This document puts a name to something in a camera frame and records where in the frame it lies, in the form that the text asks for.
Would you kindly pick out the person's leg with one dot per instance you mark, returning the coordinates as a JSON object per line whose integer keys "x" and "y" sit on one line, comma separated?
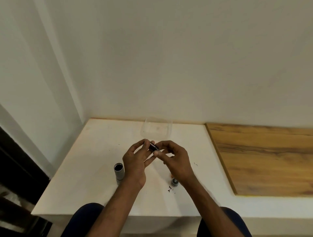
{"x": 82, "y": 221}
{"x": 234, "y": 222}

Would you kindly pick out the wooden board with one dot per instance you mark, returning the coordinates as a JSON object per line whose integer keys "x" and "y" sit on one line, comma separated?
{"x": 264, "y": 158}

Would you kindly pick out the person's right leg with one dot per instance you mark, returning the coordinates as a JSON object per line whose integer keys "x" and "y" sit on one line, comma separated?
{"x": 234, "y": 222}

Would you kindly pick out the small black cylinder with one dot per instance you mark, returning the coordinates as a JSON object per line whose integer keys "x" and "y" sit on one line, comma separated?
{"x": 154, "y": 146}

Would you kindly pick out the small grey flashlight cap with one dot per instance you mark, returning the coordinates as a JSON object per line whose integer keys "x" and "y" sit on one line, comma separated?
{"x": 174, "y": 182}

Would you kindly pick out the person's left thumb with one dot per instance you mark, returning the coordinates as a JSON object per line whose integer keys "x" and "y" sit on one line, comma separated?
{"x": 150, "y": 160}

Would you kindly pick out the grey flashlight tube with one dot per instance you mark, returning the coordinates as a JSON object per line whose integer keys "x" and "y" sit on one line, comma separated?
{"x": 119, "y": 173}

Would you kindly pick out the person's left hand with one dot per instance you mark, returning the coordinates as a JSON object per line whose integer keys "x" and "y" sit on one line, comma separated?
{"x": 134, "y": 163}

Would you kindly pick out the dark furniture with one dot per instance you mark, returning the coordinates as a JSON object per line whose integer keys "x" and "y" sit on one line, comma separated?
{"x": 17, "y": 180}

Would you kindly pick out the black specks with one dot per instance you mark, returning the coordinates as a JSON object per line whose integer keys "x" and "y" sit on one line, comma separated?
{"x": 170, "y": 188}

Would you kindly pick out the person's left forearm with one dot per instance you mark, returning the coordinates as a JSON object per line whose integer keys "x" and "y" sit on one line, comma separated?
{"x": 117, "y": 210}

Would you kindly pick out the person's left leg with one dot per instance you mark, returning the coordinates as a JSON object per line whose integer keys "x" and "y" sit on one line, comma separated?
{"x": 82, "y": 221}

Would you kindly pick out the person's right hand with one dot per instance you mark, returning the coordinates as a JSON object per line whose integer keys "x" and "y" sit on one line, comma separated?
{"x": 178, "y": 162}

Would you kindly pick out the person's right thumb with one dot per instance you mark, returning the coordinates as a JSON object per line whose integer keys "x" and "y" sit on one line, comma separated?
{"x": 158, "y": 153}

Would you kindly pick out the clear plastic container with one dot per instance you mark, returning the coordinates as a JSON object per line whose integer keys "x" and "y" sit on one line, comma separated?
{"x": 156, "y": 129}

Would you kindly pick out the person's right forearm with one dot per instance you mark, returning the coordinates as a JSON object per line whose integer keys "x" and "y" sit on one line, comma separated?
{"x": 210, "y": 210}

